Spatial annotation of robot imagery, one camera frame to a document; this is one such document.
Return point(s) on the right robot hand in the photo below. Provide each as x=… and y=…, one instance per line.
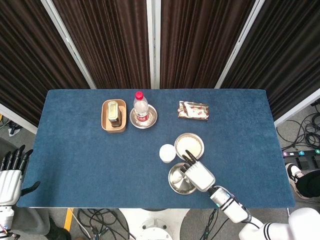
x=201, y=177

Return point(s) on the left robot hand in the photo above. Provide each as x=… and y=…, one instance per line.
x=10, y=183

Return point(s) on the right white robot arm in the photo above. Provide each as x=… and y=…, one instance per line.
x=232, y=207

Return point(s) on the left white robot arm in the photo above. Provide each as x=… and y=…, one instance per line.
x=5, y=215

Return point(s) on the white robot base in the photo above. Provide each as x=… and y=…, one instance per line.
x=152, y=222

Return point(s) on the steel bowl with powder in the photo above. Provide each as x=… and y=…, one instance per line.
x=189, y=143

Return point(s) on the white round cup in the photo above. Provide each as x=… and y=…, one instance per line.
x=167, y=152

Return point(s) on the empty metal plate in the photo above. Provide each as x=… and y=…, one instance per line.
x=176, y=186

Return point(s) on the crumpled foil snack packet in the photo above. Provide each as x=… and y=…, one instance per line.
x=193, y=111

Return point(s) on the steel saucer under bottle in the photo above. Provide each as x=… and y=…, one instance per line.
x=152, y=117

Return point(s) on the blue felt table mat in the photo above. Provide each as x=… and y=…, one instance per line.
x=87, y=162

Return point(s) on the clear bottle with red cap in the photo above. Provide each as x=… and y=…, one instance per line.
x=140, y=108

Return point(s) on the white and black sneaker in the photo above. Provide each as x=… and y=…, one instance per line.
x=293, y=172

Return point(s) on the black power strip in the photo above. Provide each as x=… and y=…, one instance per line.
x=302, y=153

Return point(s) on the black foot pedal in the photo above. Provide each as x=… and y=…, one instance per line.
x=308, y=162

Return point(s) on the black trouser leg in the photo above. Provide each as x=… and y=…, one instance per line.
x=310, y=185

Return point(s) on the olive rectangular tin can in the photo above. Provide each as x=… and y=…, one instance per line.
x=113, y=111

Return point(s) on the brown rectangular paper tray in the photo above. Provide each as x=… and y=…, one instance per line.
x=105, y=120

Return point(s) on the dark pleated partition screen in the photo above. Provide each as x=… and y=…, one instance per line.
x=200, y=42
x=25, y=62
x=282, y=62
x=105, y=42

